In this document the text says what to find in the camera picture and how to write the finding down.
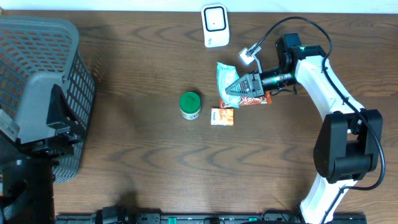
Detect red Top chocolate bar wrapper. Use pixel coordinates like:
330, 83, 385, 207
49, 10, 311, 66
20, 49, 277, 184
220, 91, 272, 109

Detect light green snack packet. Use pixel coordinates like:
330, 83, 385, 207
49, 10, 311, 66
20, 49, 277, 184
216, 62, 241, 108

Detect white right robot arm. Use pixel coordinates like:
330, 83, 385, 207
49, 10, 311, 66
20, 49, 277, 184
224, 33, 385, 223

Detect white barcode scanner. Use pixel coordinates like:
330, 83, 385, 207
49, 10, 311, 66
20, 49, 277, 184
201, 4, 230, 48

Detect small orange box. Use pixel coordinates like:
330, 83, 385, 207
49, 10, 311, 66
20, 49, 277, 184
210, 108, 234, 126

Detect green lid jar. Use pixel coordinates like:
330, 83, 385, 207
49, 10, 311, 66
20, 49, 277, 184
179, 91, 201, 120

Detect grey plastic basket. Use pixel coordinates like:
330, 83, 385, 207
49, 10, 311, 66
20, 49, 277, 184
1, 16, 96, 183

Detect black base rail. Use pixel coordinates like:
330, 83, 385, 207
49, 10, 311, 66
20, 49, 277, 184
55, 205, 368, 224

